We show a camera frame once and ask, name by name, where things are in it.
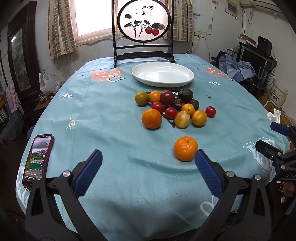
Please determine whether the green-yellow citrus fruit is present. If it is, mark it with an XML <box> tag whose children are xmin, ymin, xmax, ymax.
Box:
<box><xmin>135</xmin><ymin>91</ymin><xmax>149</xmax><ymax>106</ymax></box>

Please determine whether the cardboard box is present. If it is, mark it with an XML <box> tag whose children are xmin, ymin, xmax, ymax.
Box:
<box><xmin>238</xmin><ymin>34</ymin><xmax>257</xmax><ymax>45</ymax></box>

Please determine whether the dark red passion fruit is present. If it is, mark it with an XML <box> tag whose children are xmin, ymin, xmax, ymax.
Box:
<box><xmin>160</xmin><ymin>90</ymin><xmax>175</xmax><ymax>105</ymax></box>

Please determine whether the bright window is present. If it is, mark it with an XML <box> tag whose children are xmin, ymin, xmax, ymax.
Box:
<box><xmin>75</xmin><ymin>0</ymin><xmax>114</xmax><ymax>37</ymax></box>

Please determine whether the crumpled white tissue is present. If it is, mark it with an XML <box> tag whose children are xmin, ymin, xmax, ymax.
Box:
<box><xmin>266</xmin><ymin>110</ymin><xmax>281</xmax><ymax>123</ymax></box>

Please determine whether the white oval plate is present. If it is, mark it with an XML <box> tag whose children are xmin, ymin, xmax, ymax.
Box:
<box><xmin>131</xmin><ymin>61</ymin><xmax>195</xmax><ymax>88</ymax></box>

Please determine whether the white plastic bucket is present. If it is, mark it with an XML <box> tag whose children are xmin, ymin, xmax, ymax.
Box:
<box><xmin>268</xmin><ymin>80</ymin><xmax>289</xmax><ymax>108</ymax></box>

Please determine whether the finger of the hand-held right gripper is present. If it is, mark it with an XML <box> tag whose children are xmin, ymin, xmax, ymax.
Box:
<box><xmin>270</xmin><ymin>122</ymin><xmax>296</xmax><ymax>139</ymax></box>
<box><xmin>255</xmin><ymin>140</ymin><xmax>296</xmax><ymax>164</ymax></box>

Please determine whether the mandarin with green stem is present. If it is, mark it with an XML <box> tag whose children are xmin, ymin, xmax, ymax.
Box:
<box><xmin>174</xmin><ymin>136</ymin><xmax>199</xmax><ymax>162</ymax></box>

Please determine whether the smartphone with red case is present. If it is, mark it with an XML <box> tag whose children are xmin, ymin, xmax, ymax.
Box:
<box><xmin>22</xmin><ymin>134</ymin><xmax>55</xmax><ymax>192</ymax></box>

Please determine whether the large orange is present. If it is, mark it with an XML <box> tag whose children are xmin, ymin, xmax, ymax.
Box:
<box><xmin>142</xmin><ymin>108</ymin><xmax>162</xmax><ymax>129</ymax></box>

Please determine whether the white plastic bag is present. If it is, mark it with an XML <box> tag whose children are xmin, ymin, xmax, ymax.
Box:
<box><xmin>38</xmin><ymin>73</ymin><xmax>61</xmax><ymax>95</ymax></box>

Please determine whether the pink cloth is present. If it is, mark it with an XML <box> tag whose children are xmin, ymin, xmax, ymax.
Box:
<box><xmin>5</xmin><ymin>84</ymin><xmax>18</xmax><ymax>113</ymax></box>

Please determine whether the dark wooden framed cabinet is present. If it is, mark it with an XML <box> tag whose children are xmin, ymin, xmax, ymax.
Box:
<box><xmin>7</xmin><ymin>1</ymin><xmax>41</xmax><ymax>98</ymax></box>

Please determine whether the black monitor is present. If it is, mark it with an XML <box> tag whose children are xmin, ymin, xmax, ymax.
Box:
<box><xmin>240</xmin><ymin>47</ymin><xmax>269</xmax><ymax>71</ymax></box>

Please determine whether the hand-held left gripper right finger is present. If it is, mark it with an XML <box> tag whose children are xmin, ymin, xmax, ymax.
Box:
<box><xmin>194</xmin><ymin>149</ymin><xmax>272</xmax><ymax>241</ymax></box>

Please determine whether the yellow-orange citrus fruit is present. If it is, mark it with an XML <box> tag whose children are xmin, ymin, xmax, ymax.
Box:
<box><xmin>192</xmin><ymin>110</ymin><xmax>208</xmax><ymax>126</ymax></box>

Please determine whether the person's right hand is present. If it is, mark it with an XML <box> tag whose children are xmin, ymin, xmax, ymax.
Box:
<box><xmin>280</xmin><ymin>182</ymin><xmax>296</xmax><ymax>204</ymax></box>

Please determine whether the round painted table screen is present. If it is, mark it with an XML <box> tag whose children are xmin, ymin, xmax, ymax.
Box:
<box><xmin>112</xmin><ymin>0</ymin><xmax>176</xmax><ymax>68</ymax></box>

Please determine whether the crumpled blue cloth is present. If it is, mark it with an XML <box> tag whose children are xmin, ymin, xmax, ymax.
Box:
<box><xmin>218</xmin><ymin>54</ymin><xmax>257</xmax><ymax>81</ymax></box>

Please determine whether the white wall meter box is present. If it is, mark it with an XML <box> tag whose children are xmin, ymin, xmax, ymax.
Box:
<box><xmin>225</xmin><ymin>0</ymin><xmax>238</xmax><ymax>19</ymax></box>

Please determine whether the beige checked curtain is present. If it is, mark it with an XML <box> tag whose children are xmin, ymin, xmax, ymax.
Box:
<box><xmin>172</xmin><ymin>0</ymin><xmax>195</xmax><ymax>42</ymax></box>
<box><xmin>47</xmin><ymin>0</ymin><xmax>77</xmax><ymax>59</ymax></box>

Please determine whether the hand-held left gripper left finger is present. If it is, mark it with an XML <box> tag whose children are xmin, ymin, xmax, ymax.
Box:
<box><xmin>24</xmin><ymin>149</ymin><xmax>108</xmax><ymax>241</ymax></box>

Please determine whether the black speaker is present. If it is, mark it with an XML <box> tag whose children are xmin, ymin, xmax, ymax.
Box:
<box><xmin>257</xmin><ymin>36</ymin><xmax>273</xmax><ymax>55</ymax></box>

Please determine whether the dark wrinkled passion fruit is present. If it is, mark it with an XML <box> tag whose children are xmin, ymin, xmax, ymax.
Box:
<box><xmin>178</xmin><ymin>88</ymin><xmax>193</xmax><ymax>102</ymax></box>
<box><xmin>172</xmin><ymin>99</ymin><xmax>184</xmax><ymax>111</ymax></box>
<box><xmin>188</xmin><ymin>99</ymin><xmax>200</xmax><ymax>111</ymax></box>

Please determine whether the yellow passion fruit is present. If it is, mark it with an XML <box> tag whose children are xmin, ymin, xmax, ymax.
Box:
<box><xmin>174</xmin><ymin>111</ymin><xmax>190</xmax><ymax>129</ymax></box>

